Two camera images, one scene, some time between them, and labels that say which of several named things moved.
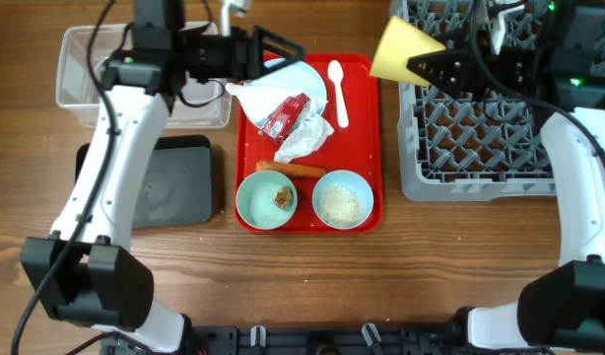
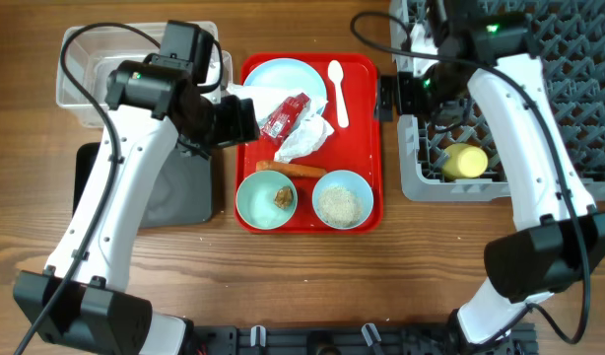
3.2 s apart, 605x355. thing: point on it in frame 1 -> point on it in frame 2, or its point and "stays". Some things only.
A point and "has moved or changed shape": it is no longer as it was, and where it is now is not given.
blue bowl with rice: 343,199 stays
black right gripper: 466,69 -> 400,83
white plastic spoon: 335,70 stays
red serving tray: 309,148 stays
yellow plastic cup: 400,41 has moved or changed shape
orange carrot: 290,169 stays
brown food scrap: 283,197 stays
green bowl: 255,199 stays
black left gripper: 249,56 -> 242,123
